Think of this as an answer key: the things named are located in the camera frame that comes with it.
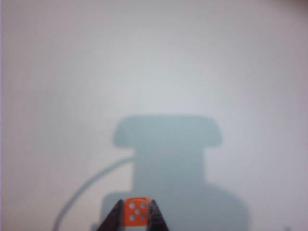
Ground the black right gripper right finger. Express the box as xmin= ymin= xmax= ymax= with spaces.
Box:
xmin=148 ymin=198 xmax=170 ymax=231

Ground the orange die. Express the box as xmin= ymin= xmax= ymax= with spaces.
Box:
xmin=123 ymin=197 xmax=152 ymax=228

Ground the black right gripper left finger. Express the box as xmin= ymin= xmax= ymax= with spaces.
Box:
xmin=96 ymin=198 xmax=126 ymax=231

